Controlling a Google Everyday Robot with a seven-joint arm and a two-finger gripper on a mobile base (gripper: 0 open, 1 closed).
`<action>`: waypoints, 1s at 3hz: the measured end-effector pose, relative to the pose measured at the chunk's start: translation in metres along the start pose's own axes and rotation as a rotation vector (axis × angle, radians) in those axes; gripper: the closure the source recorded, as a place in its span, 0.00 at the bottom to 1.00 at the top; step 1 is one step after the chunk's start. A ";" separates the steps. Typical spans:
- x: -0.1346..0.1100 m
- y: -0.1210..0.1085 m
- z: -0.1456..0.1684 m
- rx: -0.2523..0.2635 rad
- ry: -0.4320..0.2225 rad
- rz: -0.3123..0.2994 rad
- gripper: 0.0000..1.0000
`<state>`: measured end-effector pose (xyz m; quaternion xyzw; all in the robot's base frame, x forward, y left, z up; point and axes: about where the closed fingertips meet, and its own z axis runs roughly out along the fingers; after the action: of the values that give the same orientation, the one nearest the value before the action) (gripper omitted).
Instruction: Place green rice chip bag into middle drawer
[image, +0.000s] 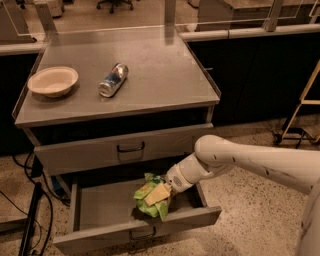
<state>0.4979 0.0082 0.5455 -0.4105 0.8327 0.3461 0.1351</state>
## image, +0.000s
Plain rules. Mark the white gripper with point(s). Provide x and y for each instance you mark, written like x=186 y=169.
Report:
x=175 y=178

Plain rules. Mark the green rice chip bag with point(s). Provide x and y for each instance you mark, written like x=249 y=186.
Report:
x=159 y=209

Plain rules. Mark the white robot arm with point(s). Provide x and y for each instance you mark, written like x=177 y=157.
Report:
x=214 y=156

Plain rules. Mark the open grey middle drawer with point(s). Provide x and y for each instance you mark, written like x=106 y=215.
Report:
x=104 y=213

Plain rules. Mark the grey metal drawer cabinet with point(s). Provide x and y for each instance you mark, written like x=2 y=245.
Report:
x=138 y=105

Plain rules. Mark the closed grey top drawer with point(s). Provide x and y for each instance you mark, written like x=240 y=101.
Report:
x=90 y=154

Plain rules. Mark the silver blue drink can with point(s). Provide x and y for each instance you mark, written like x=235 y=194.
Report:
x=114 y=80

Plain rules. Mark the black floor stand bar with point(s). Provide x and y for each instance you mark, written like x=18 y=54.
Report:
x=29 y=225

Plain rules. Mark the white paper bowl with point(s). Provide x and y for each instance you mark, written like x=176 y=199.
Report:
x=53 y=82

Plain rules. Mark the black office chair base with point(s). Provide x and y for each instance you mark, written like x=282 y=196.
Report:
x=114 y=4

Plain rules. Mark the dark counter with rail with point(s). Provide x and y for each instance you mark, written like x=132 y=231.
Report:
x=259 y=53

